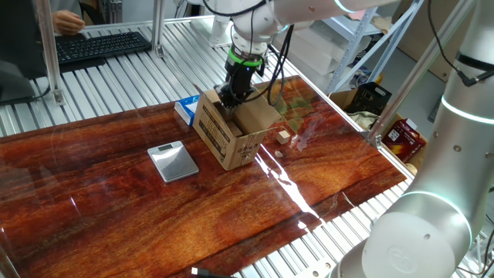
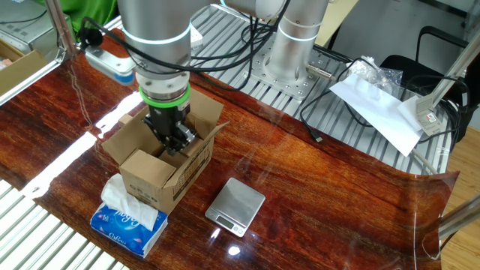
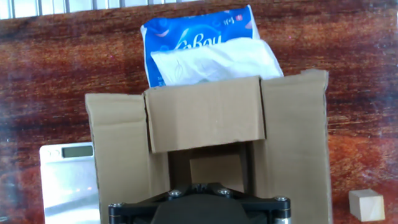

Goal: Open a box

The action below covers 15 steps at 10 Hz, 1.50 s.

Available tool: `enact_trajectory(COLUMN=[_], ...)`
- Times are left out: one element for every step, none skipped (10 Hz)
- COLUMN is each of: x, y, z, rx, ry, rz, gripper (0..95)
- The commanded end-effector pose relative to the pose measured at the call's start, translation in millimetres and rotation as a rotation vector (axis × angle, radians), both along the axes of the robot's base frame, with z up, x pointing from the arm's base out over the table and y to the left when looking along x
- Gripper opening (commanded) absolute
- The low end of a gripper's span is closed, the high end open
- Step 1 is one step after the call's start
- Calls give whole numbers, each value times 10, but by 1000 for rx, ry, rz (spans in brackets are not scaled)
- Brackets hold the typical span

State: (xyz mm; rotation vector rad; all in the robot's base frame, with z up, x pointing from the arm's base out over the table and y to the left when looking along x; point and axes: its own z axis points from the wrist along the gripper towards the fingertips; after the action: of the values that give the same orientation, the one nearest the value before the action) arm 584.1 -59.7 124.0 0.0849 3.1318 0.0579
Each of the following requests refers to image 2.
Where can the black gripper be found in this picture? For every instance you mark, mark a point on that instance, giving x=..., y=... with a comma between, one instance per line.
x=167, y=122

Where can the brown cardboard box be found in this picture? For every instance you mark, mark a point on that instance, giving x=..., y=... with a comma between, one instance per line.
x=150, y=176

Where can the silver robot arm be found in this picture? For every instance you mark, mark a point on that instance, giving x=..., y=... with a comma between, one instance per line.
x=161, y=37

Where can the cardboard storage box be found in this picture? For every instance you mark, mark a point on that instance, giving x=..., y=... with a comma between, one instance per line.
x=22, y=69

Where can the pale wooden block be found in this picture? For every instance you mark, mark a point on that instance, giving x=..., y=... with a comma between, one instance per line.
x=193, y=146
x=176, y=159

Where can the small wooden cube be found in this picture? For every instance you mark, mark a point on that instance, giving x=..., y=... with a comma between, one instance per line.
x=125, y=119

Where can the white tissue sheet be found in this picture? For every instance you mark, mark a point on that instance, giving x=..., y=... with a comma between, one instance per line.
x=123, y=200

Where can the silver digital scale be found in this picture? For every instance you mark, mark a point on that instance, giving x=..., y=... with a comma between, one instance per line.
x=236, y=202

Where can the blue tissue pack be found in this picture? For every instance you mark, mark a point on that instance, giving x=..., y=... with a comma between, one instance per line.
x=123, y=234

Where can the wood grain table mat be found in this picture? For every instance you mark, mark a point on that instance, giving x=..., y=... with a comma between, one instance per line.
x=300, y=168

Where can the person in green shirt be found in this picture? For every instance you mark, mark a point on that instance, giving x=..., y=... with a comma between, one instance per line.
x=90, y=11

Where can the grey computer case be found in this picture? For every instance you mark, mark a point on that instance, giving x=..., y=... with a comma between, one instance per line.
x=22, y=30

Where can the beige desk panel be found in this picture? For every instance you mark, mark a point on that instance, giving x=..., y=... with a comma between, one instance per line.
x=337, y=18

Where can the white paper sheet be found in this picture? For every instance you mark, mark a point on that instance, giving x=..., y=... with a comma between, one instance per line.
x=375, y=108

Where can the clear plastic bag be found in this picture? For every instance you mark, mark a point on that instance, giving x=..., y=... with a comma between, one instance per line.
x=378, y=77

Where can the black office chair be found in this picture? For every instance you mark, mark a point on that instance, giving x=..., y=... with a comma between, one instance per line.
x=420, y=73

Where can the white labelled device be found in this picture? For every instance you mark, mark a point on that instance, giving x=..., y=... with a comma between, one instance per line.
x=428, y=116

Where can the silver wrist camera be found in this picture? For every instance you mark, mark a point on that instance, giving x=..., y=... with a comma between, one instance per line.
x=108, y=65

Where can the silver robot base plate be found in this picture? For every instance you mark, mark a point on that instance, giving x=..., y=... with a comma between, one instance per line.
x=285, y=88

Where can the aluminium frame post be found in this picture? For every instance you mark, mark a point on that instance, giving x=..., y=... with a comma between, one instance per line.
x=60, y=26
x=461, y=217

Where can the aluminium stand post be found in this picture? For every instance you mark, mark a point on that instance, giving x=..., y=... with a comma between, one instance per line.
x=455, y=69

